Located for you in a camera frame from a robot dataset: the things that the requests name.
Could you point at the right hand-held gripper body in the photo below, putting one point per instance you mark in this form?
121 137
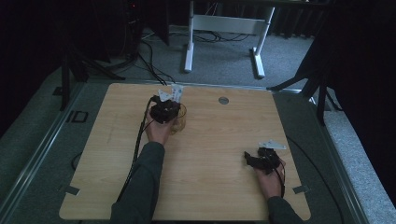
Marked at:
267 160

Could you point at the person's left hand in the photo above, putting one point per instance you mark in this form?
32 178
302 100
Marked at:
158 130

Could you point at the white desk frame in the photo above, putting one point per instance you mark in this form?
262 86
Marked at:
229 23

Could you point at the black metal stand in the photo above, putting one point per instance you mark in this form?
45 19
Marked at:
314 84
73 68

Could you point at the person's right hand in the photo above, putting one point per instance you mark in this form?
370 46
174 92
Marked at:
270 183

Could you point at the transparent amber cup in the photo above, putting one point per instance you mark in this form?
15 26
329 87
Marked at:
180 119

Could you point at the grey table grommet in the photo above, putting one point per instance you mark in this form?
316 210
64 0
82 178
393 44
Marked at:
223 100

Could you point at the aluminium rail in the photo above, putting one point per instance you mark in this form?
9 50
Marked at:
339 161
37 152

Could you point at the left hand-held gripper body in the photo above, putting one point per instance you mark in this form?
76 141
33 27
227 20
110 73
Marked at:
165 110

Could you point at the grey tape piece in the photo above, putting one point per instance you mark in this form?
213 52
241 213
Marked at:
70 189
301 189

